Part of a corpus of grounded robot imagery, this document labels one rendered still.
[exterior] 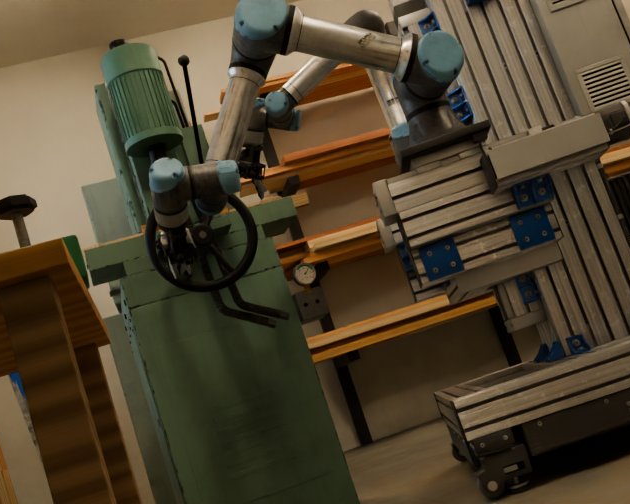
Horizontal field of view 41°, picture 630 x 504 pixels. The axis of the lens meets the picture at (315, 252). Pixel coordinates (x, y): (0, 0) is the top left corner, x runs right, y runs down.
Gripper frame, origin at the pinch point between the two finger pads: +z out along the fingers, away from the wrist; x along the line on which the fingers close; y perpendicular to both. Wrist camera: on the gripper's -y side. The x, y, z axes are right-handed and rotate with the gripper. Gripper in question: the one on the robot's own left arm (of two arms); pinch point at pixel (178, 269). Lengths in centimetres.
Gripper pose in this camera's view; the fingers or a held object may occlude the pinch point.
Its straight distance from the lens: 207.7
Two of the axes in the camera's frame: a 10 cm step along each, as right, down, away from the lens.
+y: 3.8, 6.9, -6.2
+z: -0.3, 6.7, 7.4
